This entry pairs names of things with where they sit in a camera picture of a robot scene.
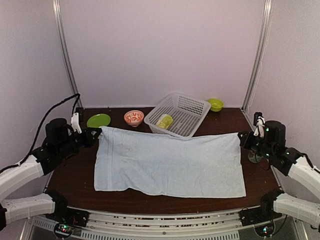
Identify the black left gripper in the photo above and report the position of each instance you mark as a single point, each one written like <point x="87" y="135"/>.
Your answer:
<point x="89" y="141"/>

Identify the aluminium corner post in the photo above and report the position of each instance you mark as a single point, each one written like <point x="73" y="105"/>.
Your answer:
<point x="257" y="63"/>
<point x="56" y="4"/>

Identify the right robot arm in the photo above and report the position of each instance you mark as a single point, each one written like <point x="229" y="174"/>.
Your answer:
<point x="269" y="141"/>

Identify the left aluminium corner post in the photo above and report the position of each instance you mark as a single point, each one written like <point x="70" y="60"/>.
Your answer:
<point x="56" y="4"/>

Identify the small lime green bowl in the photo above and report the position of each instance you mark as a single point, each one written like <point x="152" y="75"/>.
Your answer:
<point x="216" y="104"/>

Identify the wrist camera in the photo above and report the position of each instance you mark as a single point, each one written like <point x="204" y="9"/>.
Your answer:
<point x="259" y="123"/>
<point x="76" y="120"/>

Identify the aluminium front rail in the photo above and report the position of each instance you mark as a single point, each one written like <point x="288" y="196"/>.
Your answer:
<point x="219" y="225"/>

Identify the light blue towel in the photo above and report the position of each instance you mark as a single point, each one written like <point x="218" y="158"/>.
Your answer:
<point x="206" y="166"/>

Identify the white perforated plastic basket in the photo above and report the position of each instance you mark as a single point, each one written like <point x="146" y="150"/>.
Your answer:
<point x="187" y="113"/>

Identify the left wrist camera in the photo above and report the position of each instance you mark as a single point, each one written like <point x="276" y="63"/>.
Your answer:
<point x="76" y="120"/>

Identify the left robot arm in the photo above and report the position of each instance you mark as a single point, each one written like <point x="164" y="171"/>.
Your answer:
<point x="63" y="140"/>

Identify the green round plate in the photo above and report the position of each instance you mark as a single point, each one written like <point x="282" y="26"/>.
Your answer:
<point x="98" y="120"/>

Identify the right aluminium corner post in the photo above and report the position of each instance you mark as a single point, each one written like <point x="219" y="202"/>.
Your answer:
<point x="257" y="63"/>

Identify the green crocodile pattern towel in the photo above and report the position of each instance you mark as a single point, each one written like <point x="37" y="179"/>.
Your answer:
<point x="164" y="121"/>

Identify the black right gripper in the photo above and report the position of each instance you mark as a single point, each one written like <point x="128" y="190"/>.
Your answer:
<point x="245" y="143"/>

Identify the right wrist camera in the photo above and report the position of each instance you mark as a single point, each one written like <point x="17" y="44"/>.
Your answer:
<point x="259" y="123"/>

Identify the red white patterned bowl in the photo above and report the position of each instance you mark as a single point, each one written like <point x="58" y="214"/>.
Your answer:
<point x="134" y="118"/>

